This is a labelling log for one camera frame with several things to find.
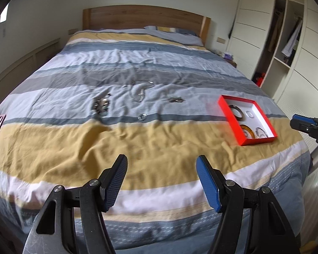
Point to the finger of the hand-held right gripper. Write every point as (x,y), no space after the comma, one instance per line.
(303,118)
(304,127)

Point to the amber resin bangle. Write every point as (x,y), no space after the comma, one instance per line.
(250,133)

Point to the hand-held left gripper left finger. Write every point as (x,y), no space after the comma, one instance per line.
(114,182)

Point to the brown hanging clothes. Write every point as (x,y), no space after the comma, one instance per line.
(275,31)

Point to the wooden headboard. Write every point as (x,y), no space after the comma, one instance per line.
(143,17)

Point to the thin silver bangle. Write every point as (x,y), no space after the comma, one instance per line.
(257,132)

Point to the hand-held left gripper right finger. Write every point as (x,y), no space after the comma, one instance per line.
(208,184)

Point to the window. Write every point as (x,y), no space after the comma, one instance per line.
(2,14)

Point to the white wardrobe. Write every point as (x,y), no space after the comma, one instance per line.
(254,10)

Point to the purple tissue box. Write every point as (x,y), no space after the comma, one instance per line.
(228,56)

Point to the dark gold bangle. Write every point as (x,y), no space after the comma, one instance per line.
(232,107)

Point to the wooden nightstand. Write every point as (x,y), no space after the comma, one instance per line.
(232,63)

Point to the striped duvet bed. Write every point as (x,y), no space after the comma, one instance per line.
(159,58)

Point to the small dark trinket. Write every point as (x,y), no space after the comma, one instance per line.
(172,100)

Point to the wall switch panel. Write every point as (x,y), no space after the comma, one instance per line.
(220,40)

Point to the red cardboard box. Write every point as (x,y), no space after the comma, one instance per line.
(262,119)

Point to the striped hanging shirt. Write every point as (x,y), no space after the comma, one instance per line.
(291,42)

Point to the red bag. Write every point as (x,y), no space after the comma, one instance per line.
(259,79)

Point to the grey blue pillow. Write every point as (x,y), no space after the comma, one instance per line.
(180,38)

